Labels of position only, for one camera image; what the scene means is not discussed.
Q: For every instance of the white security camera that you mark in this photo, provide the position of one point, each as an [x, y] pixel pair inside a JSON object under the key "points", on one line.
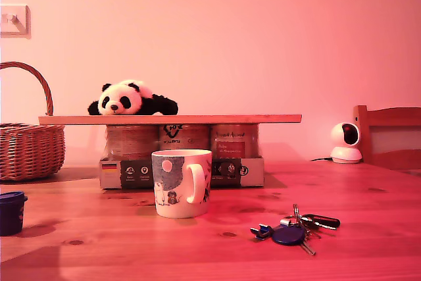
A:
{"points": [[345, 136]]}

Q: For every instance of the white wall switch plate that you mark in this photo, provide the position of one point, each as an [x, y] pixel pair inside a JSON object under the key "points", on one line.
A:
{"points": [[16, 21]]}

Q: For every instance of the cardboard can tray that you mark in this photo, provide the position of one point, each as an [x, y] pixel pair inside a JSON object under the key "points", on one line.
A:
{"points": [[131, 175]]}

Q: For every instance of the wooden shelf board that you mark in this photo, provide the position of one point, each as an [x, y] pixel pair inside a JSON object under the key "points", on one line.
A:
{"points": [[197, 119]]}

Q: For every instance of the can with plain label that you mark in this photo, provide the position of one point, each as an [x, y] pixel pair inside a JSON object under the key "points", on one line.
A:
{"points": [[131, 141]]}

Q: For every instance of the white illustrated mug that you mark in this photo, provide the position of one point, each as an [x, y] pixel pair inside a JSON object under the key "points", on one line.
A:
{"points": [[171, 189]]}

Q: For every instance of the can with red label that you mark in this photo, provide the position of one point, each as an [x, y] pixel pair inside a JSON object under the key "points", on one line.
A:
{"points": [[233, 143]]}

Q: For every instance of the panda plush toy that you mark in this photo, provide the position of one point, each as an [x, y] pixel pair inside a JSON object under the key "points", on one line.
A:
{"points": [[115, 100]]}

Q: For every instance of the blue lidded container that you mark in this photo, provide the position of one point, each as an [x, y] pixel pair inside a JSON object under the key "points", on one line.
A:
{"points": [[11, 212]]}

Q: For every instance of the wooden chair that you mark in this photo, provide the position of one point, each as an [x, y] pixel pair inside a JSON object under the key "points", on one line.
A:
{"points": [[394, 116]]}

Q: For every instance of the bunch of keys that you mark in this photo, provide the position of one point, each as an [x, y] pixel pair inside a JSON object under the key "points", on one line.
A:
{"points": [[289, 236]]}

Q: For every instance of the can with recycling print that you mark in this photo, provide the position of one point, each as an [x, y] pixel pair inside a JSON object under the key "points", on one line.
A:
{"points": [[184, 137]]}

